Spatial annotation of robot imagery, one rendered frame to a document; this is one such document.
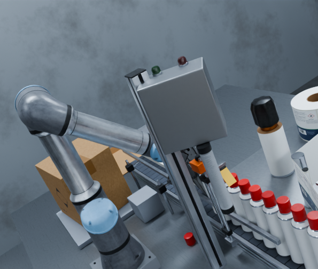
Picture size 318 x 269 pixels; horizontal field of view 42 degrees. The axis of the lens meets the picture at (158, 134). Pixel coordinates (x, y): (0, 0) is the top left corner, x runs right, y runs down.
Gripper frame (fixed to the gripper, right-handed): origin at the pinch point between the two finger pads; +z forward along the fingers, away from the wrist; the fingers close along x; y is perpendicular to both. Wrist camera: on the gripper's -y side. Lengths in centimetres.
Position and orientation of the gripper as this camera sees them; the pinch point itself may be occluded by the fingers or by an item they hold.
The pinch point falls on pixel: (208, 195)
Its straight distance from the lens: 149.8
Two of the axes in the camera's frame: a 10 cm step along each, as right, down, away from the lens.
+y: 8.1, -5.0, 3.2
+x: -2.2, 2.5, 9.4
